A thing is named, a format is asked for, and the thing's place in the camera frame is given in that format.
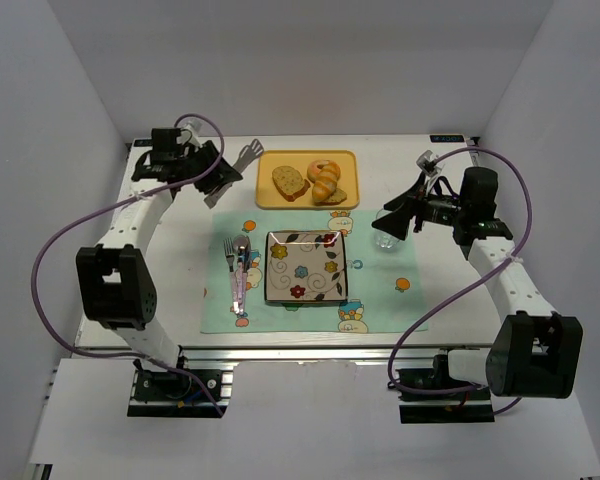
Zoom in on orange striped bread roll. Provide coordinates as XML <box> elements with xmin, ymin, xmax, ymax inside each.
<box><xmin>312</xmin><ymin>162</ymin><xmax>340</xmax><ymax>203</ymax></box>

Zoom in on pink glazed donut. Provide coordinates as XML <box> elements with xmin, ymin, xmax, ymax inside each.
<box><xmin>307</xmin><ymin>160</ymin><xmax>330</xmax><ymax>182</ymax></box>

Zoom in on pink handled spoon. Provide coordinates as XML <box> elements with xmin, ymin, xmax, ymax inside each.
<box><xmin>233</xmin><ymin>235</ymin><xmax>250</xmax><ymax>316</ymax></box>

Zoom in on metal serving tongs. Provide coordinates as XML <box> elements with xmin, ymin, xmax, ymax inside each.
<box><xmin>203</xmin><ymin>138</ymin><xmax>266</xmax><ymax>210</ymax></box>

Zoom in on clear drinking glass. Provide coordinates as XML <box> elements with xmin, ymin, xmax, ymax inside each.
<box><xmin>374</xmin><ymin>229</ymin><xmax>402</xmax><ymax>250</ymax></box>

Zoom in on aluminium table frame rail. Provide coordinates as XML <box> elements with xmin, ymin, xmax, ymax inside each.
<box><xmin>69</xmin><ymin>344</ymin><xmax>496</xmax><ymax>369</ymax></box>

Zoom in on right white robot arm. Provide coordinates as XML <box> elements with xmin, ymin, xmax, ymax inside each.
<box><xmin>372</xmin><ymin>167</ymin><xmax>583</xmax><ymax>399</ymax></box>

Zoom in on large seeded bread slice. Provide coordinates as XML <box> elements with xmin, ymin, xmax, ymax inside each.
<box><xmin>271</xmin><ymin>165</ymin><xmax>310</xmax><ymax>202</ymax></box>

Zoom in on square floral ceramic plate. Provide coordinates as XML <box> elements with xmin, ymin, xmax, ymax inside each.
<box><xmin>264</xmin><ymin>230</ymin><xmax>348</xmax><ymax>304</ymax></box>

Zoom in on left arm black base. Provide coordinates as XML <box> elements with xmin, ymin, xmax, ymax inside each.
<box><xmin>127</xmin><ymin>365</ymin><xmax>227</xmax><ymax>419</ymax></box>

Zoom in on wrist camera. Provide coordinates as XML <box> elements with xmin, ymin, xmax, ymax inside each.
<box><xmin>178</xmin><ymin>118</ymin><xmax>202</xmax><ymax>148</ymax></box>
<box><xmin>416</xmin><ymin>150</ymin><xmax>441</xmax><ymax>178</ymax></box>

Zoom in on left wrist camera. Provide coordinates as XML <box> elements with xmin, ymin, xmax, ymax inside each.
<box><xmin>178</xmin><ymin>118</ymin><xmax>202</xmax><ymax>148</ymax></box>

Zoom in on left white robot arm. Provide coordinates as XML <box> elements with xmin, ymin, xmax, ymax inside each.
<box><xmin>76</xmin><ymin>122</ymin><xmax>242</xmax><ymax>368</ymax></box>

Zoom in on green cartoon placemat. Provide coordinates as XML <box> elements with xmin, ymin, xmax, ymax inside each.
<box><xmin>201</xmin><ymin>210</ymin><xmax>426</xmax><ymax>334</ymax></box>

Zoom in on yellow plastic tray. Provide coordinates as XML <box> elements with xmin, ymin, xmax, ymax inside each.
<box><xmin>255</xmin><ymin>150</ymin><xmax>360</xmax><ymax>210</ymax></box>

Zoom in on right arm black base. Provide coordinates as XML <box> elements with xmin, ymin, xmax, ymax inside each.
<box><xmin>387</xmin><ymin>354</ymin><xmax>495</xmax><ymax>425</ymax></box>

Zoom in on pink handled fork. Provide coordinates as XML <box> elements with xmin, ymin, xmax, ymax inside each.
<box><xmin>223</xmin><ymin>238</ymin><xmax>239</xmax><ymax>315</ymax></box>

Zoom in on small seeded bread slice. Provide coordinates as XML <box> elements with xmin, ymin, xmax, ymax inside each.
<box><xmin>322</xmin><ymin>188</ymin><xmax>348</xmax><ymax>205</ymax></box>

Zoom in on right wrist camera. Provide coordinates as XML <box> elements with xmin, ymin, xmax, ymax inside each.
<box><xmin>416</xmin><ymin>150</ymin><xmax>441</xmax><ymax>178</ymax></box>

